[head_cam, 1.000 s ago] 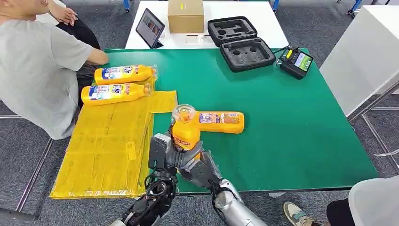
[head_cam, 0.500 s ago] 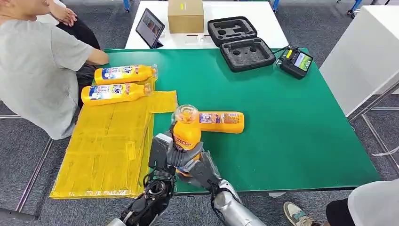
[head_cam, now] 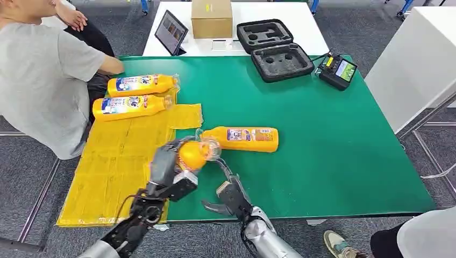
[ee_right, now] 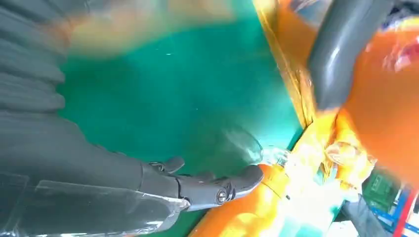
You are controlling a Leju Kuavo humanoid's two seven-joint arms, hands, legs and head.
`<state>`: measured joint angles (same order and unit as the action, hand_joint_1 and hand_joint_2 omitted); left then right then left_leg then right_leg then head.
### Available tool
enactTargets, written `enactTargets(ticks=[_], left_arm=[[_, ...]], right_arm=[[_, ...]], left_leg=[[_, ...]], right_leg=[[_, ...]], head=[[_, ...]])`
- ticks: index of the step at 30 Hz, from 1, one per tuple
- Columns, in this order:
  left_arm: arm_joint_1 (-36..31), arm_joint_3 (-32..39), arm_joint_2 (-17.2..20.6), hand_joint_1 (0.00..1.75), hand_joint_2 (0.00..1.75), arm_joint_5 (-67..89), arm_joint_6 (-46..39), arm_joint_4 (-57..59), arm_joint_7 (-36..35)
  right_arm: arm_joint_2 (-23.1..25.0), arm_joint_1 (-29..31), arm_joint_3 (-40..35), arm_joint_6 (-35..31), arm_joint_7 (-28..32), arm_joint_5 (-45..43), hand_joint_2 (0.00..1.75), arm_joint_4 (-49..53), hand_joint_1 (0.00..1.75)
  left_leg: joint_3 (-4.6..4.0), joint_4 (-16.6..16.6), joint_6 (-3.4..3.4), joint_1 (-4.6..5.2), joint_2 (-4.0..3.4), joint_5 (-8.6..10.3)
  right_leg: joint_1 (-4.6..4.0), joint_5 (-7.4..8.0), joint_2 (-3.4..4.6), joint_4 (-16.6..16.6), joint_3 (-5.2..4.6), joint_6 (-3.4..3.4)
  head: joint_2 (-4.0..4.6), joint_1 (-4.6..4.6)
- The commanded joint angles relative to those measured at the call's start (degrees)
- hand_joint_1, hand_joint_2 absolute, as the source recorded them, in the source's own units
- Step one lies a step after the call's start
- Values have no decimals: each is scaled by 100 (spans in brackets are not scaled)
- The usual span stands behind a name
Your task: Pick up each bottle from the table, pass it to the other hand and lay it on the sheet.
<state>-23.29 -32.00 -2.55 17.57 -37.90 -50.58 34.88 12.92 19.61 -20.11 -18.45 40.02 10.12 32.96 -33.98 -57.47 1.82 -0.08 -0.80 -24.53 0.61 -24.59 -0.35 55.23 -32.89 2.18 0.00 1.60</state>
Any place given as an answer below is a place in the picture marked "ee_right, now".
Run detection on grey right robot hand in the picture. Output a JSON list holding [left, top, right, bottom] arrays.
[[0, 111, 264, 237]]

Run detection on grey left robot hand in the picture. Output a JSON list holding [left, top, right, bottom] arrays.
[[307, 0, 397, 111]]

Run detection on yellow plastic sheet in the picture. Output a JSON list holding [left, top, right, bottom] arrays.
[[252, 0, 377, 203]]

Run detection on green table mat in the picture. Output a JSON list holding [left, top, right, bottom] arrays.
[[57, 19, 303, 237]]

